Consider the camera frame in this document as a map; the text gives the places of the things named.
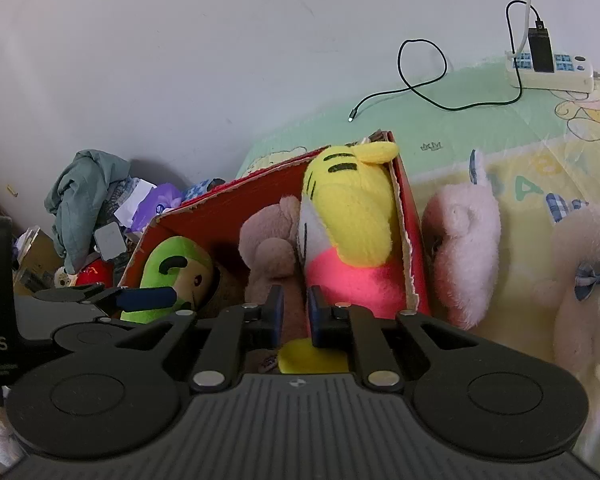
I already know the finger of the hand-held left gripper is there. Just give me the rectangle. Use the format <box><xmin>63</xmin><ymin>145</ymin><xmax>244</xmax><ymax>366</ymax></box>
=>
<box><xmin>34</xmin><ymin>282</ymin><xmax>179</xmax><ymax>319</ymax></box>

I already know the black charger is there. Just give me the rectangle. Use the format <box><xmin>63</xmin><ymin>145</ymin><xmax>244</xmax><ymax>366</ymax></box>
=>
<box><xmin>527</xmin><ymin>20</ymin><xmax>556</xmax><ymax>74</ymax></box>

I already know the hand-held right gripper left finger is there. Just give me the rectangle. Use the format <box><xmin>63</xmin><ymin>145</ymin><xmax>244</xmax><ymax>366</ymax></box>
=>
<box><xmin>112</xmin><ymin>284</ymin><xmax>286</xmax><ymax>394</ymax></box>

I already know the small grey device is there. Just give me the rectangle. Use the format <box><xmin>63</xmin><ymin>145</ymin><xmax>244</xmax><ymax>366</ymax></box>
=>
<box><xmin>93</xmin><ymin>222</ymin><xmax>127</xmax><ymax>262</ymax></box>

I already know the pale pink plush toy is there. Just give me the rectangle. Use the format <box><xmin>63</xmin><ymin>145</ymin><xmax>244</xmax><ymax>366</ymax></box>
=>
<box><xmin>421</xmin><ymin>148</ymin><xmax>502</xmax><ymax>331</ymax></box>

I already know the yellow tiger plush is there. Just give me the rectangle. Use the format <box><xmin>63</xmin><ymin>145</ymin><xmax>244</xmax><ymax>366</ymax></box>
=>
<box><xmin>278</xmin><ymin>141</ymin><xmax>412</xmax><ymax>375</ymax></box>

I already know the pink bear plush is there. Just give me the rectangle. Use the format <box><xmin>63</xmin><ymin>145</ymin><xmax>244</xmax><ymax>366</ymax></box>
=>
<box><xmin>238</xmin><ymin>195</ymin><xmax>307</xmax><ymax>352</ymax></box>

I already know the grey-green cloth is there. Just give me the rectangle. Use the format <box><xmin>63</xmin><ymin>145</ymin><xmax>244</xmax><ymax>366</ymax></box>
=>
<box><xmin>43</xmin><ymin>149</ymin><xmax>132</xmax><ymax>275</ymax></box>

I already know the purple tissue pack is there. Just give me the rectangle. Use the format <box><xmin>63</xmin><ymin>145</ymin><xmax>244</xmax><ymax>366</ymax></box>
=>
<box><xmin>130</xmin><ymin>183</ymin><xmax>184</xmax><ymax>232</ymax></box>

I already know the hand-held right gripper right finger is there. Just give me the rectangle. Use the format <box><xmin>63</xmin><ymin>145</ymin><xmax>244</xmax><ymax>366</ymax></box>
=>
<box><xmin>307</xmin><ymin>284</ymin><xmax>482</xmax><ymax>392</ymax></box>

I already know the red cardboard box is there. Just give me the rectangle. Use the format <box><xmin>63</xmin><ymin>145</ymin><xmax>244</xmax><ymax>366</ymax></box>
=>
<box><xmin>114</xmin><ymin>129</ymin><xmax>435</xmax><ymax>377</ymax></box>

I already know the blue checkered cloth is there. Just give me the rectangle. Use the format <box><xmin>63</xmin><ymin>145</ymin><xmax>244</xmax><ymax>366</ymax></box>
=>
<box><xmin>180</xmin><ymin>177</ymin><xmax>226</xmax><ymax>204</ymax></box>

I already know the black cable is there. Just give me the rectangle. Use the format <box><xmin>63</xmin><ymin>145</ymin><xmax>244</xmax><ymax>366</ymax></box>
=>
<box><xmin>347</xmin><ymin>0</ymin><xmax>544</xmax><ymax>122</ymax></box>

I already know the white cable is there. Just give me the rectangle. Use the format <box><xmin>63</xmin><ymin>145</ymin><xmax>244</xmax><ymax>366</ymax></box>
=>
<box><xmin>512</xmin><ymin>0</ymin><xmax>537</xmax><ymax>59</ymax></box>

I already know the brown cardboard box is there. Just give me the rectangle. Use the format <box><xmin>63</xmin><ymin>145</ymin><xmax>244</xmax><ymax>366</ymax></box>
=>
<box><xmin>12</xmin><ymin>229</ymin><xmax>65</xmax><ymax>297</ymax></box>

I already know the white paper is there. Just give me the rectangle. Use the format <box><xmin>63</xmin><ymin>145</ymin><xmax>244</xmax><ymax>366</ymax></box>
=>
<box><xmin>112</xmin><ymin>177</ymin><xmax>157</xmax><ymax>227</ymax></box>

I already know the white power strip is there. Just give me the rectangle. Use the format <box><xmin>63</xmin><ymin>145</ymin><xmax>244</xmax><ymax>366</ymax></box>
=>
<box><xmin>504</xmin><ymin>50</ymin><xmax>597</xmax><ymax>94</ymax></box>

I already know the green plush toy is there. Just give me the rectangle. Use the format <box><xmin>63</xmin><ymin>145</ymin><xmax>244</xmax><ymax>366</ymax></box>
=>
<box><xmin>120</xmin><ymin>236</ymin><xmax>217</xmax><ymax>324</ymax></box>

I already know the printed bed sheet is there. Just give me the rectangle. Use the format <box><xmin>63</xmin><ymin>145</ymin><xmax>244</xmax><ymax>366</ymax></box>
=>
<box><xmin>235</xmin><ymin>56</ymin><xmax>600</xmax><ymax>467</ymax></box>

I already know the white bunny plush blue bow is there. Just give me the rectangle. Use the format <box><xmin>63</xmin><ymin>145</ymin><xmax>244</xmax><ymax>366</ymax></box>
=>
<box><xmin>530</xmin><ymin>192</ymin><xmax>600</xmax><ymax>377</ymax></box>

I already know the red round item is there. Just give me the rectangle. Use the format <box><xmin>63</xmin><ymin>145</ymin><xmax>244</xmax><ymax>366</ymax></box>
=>
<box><xmin>74</xmin><ymin>259</ymin><xmax>114</xmax><ymax>289</ymax></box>

